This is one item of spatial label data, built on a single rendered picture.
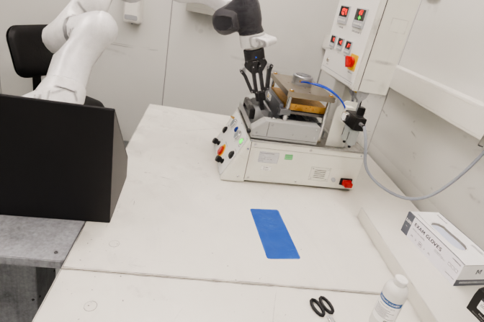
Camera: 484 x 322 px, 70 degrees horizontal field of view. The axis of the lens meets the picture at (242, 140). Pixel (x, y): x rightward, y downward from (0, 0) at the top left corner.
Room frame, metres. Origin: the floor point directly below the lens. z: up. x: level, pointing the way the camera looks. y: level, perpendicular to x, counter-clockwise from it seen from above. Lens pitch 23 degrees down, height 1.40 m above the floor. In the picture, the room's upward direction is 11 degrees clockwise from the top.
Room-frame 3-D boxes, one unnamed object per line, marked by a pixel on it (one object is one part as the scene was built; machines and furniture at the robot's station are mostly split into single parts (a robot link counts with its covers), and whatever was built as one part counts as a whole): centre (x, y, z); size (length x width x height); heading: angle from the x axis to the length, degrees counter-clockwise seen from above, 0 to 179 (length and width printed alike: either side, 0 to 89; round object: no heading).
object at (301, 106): (1.33, -0.18, 1.07); 0.22 x 0.17 x 0.10; 13
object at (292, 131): (1.19, -0.14, 0.97); 0.26 x 0.05 x 0.07; 103
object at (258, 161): (1.32, -0.18, 0.84); 0.53 x 0.37 x 0.17; 103
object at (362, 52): (1.38, -0.35, 1.25); 0.33 x 0.16 x 0.64; 13
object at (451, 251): (0.86, -0.65, 0.83); 0.23 x 0.12 x 0.07; 16
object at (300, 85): (1.33, -0.22, 1.08); 0.31 x 0.24 x 0.13; 13
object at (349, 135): (1.15, -0.36, 1.05); 0.15 x 0.05 x 0.15; 13
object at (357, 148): (1.35, -0.21, 0.93); 0.46 x 0.35 x 0.01; 103
